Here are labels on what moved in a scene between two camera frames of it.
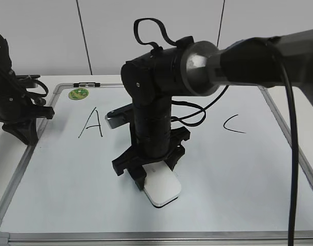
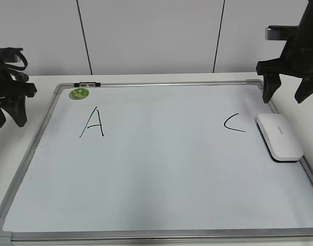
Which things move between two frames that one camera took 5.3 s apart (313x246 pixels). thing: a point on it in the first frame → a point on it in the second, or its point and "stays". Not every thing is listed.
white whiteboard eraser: [162, 185] → [278, 139]
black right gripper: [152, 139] → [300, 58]
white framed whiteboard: [234, 177] stays
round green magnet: [78, 94] stays
